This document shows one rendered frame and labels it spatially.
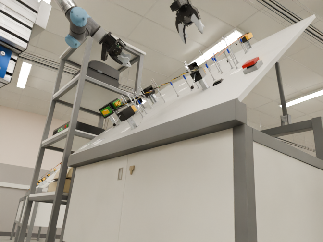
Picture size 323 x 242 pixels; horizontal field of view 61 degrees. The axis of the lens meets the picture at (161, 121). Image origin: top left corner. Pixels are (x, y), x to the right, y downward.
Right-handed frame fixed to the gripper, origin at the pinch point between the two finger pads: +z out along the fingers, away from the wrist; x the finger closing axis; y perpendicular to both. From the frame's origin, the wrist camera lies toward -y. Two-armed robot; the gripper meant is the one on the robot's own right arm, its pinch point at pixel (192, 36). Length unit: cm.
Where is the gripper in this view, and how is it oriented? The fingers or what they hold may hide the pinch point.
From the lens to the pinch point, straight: 122.2
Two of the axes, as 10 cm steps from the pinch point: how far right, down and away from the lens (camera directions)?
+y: 5.9, -0.2, 8.1
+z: 2.8, 9.4, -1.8
